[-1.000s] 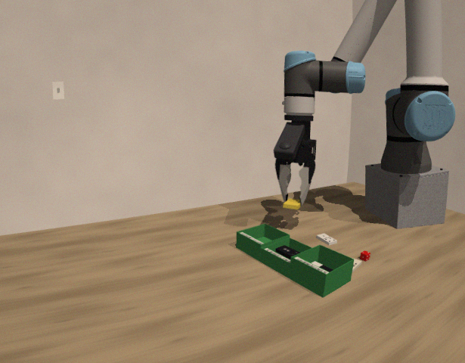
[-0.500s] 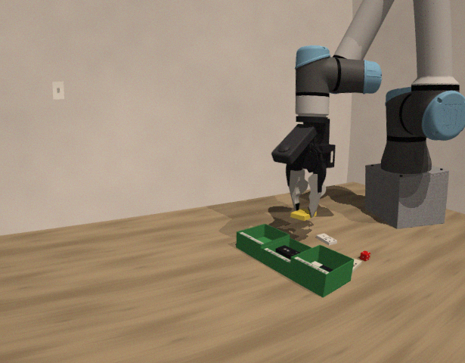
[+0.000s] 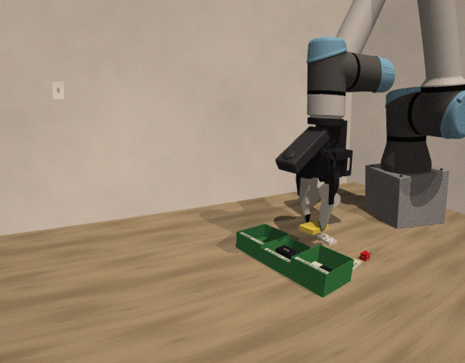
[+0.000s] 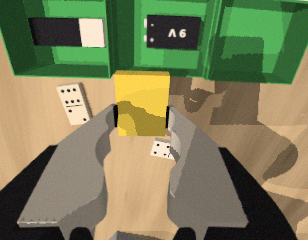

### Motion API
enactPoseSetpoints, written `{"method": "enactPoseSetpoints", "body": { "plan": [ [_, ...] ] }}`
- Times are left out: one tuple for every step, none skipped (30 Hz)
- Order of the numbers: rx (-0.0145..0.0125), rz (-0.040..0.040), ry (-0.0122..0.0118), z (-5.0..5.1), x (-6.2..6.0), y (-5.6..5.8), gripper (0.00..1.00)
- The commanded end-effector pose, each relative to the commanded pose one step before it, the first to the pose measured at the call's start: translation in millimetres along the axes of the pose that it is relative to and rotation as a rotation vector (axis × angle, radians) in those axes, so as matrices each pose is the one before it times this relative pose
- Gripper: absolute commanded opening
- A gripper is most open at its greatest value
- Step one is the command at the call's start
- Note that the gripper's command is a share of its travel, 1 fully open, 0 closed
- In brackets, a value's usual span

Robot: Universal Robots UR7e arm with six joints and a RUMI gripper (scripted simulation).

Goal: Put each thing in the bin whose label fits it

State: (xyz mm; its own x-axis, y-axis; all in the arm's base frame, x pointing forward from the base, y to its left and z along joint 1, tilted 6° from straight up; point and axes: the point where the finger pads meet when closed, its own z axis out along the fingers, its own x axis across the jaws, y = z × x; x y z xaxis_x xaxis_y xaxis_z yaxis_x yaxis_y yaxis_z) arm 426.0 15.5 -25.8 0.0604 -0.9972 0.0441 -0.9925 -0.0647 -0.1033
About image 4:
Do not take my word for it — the black 9v battery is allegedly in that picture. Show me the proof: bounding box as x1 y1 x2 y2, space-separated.
144 15 201 50

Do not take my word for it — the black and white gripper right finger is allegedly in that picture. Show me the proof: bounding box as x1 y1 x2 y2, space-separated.
166 105 298 240

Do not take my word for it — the green rack of labelled bins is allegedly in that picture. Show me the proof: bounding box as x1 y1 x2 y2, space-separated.
0 0 308 85

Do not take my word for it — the white domino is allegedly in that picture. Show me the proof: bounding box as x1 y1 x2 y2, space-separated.
150 138 175 160
57 82 91 125

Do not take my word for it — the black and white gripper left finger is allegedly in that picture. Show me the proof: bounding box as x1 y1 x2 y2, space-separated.
0 103 118 240

